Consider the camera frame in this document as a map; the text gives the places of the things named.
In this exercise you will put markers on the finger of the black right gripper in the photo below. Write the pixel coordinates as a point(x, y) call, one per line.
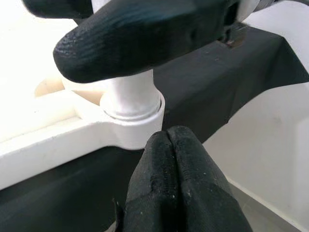
point(132, 41)
point(58, 8)

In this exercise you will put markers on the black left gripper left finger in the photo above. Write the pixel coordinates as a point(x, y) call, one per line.
point(154, 188)

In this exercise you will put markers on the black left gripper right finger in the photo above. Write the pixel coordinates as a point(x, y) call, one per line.
point(205, 193)

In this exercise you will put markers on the white plastic table top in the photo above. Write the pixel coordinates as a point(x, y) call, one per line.
point(48, 135)

